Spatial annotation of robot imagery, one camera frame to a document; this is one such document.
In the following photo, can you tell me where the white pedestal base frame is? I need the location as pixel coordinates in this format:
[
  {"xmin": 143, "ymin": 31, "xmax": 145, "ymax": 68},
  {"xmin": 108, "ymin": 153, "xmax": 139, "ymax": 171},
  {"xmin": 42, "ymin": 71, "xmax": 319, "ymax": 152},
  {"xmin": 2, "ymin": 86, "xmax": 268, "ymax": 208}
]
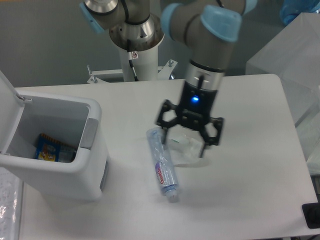
[{"xmin": 86, "ymin": 59, "xmax": 178, "ymax": 84}]

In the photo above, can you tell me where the white push-lid trash can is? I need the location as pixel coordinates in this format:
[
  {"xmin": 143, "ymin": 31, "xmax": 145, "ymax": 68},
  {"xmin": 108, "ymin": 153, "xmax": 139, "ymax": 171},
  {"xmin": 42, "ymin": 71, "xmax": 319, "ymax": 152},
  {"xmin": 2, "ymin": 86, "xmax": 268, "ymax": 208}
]
[{"xmin": 0, "ymin": 75, "xmax": 109, "ymax": 201}]

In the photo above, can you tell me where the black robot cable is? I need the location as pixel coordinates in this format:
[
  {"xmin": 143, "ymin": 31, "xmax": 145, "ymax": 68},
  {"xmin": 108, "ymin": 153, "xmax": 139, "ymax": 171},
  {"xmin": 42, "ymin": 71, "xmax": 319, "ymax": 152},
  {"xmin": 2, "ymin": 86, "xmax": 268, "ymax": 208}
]
[{"xmin": 127, "ymin": 39, "xmax": 140, "ymax": 82}]

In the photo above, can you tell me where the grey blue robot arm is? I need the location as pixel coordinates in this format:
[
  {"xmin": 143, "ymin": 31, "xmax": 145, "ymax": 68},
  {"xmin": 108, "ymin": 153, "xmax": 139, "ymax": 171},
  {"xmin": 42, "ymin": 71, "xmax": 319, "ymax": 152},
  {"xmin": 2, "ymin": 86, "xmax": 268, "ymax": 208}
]
[{"xmin": 79, "ymin": 0, "xmax": 257, "ymax": 149}]

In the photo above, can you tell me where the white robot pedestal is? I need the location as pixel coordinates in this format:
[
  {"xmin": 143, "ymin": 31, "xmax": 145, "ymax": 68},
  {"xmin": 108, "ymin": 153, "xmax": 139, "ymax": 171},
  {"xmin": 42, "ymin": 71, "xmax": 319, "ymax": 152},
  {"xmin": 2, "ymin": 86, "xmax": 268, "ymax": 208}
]
[{"xmin": 118, "ymin": 46, "xmax": 158, "ymax": 81}]

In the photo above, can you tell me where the blue snack wrapper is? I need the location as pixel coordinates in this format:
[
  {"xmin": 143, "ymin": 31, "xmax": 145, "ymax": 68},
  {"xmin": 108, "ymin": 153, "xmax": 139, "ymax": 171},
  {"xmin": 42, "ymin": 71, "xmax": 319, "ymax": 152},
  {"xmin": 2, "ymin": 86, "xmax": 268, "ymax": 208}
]
[{"xmin": 35, "ymin": 133, "xmax": 77, "ymax": 163}]

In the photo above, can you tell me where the transparent plastic sheet left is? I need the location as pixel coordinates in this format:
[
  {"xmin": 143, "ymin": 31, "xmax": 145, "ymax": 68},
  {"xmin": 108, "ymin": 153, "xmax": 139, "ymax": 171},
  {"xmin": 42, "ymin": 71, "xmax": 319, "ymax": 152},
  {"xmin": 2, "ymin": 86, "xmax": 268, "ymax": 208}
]
[{"xmin": 0, "ymin": 167, "xmax": 24, "ymax": 240}]

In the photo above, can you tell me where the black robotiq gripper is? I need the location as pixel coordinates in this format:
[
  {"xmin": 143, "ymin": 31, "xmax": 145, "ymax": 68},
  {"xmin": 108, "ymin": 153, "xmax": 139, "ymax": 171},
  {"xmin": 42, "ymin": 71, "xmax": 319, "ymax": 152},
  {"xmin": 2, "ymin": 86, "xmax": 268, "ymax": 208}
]
[{"xmin": 155, "ymin": 81, "xmax": 225, "ymax": 158}]

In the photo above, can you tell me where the black device at edge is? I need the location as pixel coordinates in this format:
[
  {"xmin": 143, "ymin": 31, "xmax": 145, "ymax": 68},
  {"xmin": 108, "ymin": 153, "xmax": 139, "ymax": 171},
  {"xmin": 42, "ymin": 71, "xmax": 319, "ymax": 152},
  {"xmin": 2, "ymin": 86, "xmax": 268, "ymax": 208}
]
[{"xmin": 302, "ymin": 202, "xmax": 320, "ymax": 229}]

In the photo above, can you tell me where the clear plastic water bottle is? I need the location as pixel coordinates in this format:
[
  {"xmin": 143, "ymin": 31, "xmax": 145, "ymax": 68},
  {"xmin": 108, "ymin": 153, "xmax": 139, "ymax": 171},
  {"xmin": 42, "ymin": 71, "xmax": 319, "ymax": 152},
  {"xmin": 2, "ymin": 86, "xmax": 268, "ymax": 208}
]
[{"xmin": 146, "ymin": 127, "xmax": 179, "ymax": 203}]

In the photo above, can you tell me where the crumpled clear plastic bag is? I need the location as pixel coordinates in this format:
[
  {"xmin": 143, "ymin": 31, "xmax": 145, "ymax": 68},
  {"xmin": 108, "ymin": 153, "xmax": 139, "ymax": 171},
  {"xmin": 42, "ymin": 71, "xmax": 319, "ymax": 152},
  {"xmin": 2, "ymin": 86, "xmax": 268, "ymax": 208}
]
[{"xmin": 166, "ymin": 134, "xmax": 204, "ymax": 168}]

